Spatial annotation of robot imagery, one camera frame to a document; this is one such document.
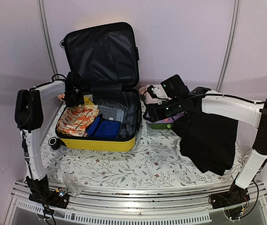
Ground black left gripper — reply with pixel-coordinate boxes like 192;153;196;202
65;89;85;107

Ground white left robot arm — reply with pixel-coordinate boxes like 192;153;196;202
15;72;83;203

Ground floral table mat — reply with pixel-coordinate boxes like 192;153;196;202
40;107;245;189

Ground yellow cloth item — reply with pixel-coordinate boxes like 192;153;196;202
83;94;94;105

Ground blue fabric pouch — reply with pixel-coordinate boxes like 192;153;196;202
86;114;121;139

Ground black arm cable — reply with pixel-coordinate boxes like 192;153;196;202
19;73;85;197
141;84;267;221

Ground clear plastic bottle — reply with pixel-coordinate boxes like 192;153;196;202
62;173;81;197

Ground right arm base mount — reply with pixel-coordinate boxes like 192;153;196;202
208;179;250;209

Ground orange floral cloth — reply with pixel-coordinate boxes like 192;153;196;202
56;105;99;137

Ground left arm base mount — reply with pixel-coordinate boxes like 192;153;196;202
29;188;70;209

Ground pink purple drawer box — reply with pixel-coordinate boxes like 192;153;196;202
139;84;171;105

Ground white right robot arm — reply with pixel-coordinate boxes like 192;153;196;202
143;75;267;204

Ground yellow Pikachu suitcase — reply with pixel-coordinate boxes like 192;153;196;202
49;22;141;151

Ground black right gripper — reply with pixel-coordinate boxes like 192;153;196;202
143;96;184;122

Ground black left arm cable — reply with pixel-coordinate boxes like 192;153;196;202
19;73;85;197

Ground green drawer box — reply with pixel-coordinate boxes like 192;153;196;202
150;122;173;130

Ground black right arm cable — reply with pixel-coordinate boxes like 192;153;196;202
141;84;267;221

